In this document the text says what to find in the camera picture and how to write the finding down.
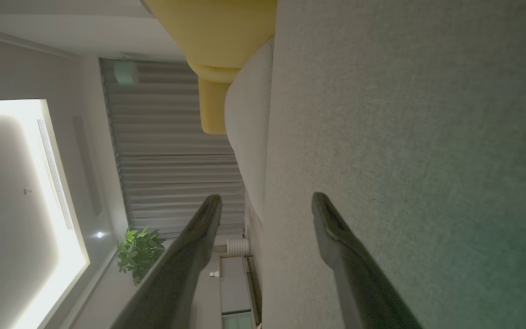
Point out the large grey sofa seat cushion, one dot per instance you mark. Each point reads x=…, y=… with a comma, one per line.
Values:
x=427, y=114

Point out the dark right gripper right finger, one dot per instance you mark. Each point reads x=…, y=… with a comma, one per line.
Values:
x=359, y=283

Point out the grey pleated curtain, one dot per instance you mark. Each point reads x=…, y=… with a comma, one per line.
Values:
x=167, y=151

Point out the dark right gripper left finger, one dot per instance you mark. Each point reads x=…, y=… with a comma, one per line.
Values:
x=171, y=283

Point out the small white figurine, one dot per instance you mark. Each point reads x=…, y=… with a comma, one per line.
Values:
x=215, y=274

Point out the white ribbed plant pot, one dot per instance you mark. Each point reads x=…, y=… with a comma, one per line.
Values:
x=238, y=246

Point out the pale green hanging lamp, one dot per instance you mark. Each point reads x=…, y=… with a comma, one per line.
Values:
x=126, y=73

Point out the grey low TV cabinet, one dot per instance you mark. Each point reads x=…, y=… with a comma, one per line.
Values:
x=233, y=283

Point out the long grey sofa seat cushion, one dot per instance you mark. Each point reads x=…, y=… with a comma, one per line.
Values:
x=249, y=114

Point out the yellow sofa armrest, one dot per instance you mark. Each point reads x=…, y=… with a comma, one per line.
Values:
x=213, y=109

